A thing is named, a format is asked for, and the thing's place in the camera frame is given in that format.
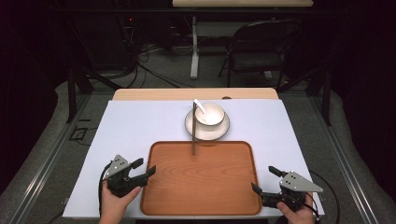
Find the white table sheet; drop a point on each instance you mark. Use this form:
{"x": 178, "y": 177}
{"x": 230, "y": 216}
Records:
{"x": 134, "y": 124}

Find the black metal stand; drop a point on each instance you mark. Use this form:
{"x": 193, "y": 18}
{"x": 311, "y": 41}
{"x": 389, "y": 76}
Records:
{"x": 326, "y": 93}
{"x": 72, "y": 93}

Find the dark equipment with red light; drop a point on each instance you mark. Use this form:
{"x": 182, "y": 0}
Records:
{"x": 102, "y": 40}

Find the brown wooden tray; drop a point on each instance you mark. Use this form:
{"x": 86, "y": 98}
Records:
{"x": 202, "y": 183}

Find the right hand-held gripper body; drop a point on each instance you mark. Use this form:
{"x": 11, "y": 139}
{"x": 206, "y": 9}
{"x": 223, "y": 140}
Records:
{"x": 291, "y": 191}

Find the person's left hand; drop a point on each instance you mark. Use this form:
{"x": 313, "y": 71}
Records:
{"x": 115, "y": 205}

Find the white plate with dark rim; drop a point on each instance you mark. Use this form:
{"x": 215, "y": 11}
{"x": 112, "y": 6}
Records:
{"x": 211, "y": 133}

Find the dark chopstick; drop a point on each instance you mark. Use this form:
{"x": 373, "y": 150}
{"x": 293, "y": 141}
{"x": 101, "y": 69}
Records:
{"x": 193, "y": 137}

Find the desk with white legs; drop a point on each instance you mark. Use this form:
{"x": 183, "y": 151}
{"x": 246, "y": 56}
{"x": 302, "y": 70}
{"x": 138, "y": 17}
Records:
{"x": 194, "y": 56}

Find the metal floor rail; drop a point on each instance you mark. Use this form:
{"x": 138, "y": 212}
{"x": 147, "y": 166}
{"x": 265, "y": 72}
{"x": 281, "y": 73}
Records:
{"x": 46, "y": 161}
{"x": 345, "y": 161}

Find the white ceramic spoon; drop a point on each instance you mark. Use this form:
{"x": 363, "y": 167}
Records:
{"x": 200, "y": 106}

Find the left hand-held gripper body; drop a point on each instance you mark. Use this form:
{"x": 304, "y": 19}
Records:
{"x": 118, "y": 174}

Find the white bowl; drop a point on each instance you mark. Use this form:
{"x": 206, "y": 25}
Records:
{"x": 216, "y": 115}

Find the black folding chair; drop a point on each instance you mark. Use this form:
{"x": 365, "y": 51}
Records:
{"x": 258, "y": 59}

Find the person's right hand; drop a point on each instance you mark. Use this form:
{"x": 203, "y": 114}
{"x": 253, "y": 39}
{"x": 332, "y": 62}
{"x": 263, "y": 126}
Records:
{"x": 295, "y": 216}

